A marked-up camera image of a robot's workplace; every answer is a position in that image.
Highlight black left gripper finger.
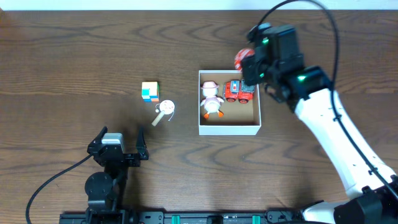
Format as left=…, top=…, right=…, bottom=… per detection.
left=136, top=128, right=149, bottom=160
left=92, top=126, right=108, bottom=144

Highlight red many-sided die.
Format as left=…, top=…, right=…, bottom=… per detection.
left=234, top=48, right=255, bottom=72

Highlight red toy truck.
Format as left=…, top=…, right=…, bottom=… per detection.
left=223, top=79, right=255, bottom=104

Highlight small wooden rattle drum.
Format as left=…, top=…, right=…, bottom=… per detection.
left=151, top=100, right=175, bottom=126

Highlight multicoloured puzzle cube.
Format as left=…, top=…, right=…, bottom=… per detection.
left=141, top=82, right=159, bottom=102

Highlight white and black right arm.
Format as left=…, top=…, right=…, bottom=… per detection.
left=235, top=23, right=397, bottom=223

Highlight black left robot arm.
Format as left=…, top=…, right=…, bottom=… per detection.
left=85, top=126, right=149, bottom=212

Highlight white cardboard box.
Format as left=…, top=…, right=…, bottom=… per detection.
left=198, top=70, right=262, bottom=136

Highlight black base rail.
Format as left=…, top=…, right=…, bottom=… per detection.
left=59, top=210, right=305, bottom=224

